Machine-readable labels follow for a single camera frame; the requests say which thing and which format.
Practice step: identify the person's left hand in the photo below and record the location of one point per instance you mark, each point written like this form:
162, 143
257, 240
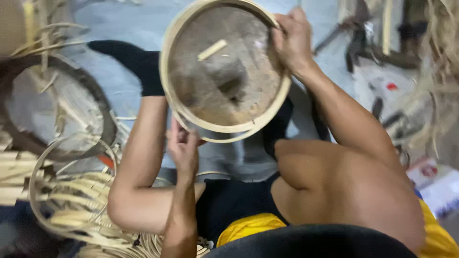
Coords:
183, 150

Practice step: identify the person's right hand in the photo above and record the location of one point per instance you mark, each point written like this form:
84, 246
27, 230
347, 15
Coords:
294, 43

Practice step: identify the person's left fingers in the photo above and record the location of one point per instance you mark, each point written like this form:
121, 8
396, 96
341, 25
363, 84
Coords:
181, 130

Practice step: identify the person's right fingers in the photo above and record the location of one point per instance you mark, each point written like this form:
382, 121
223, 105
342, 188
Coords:
283, 27

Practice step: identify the round bamboo steamer frame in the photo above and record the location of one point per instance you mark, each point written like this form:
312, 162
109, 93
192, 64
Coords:
224, 68

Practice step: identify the small bamboo stick piece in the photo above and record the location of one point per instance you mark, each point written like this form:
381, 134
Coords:
212, 49

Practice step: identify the person's black sock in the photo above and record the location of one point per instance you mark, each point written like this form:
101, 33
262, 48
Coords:
136, 64

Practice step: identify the pile of dark metal tools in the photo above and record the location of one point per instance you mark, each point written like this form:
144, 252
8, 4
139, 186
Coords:
365, 39

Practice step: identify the white bottle with red cap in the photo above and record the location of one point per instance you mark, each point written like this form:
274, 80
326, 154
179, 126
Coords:
385, 85

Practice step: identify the person's yellow shorts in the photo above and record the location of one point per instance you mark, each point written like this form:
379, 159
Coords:
251, 225

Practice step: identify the heap of bamboo strips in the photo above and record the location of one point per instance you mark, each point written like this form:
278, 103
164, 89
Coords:
79, 204

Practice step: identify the thin bamboo hoop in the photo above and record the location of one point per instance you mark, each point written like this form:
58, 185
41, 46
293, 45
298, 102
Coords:
68, 186

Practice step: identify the heap of straw fibres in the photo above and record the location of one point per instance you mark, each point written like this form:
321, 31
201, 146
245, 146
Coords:
439, 71

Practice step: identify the white printed carton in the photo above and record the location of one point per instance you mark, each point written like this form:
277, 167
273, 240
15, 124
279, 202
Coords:
435, 186

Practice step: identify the dark round hoop frame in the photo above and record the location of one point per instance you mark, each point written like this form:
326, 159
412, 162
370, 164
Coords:
53, 107

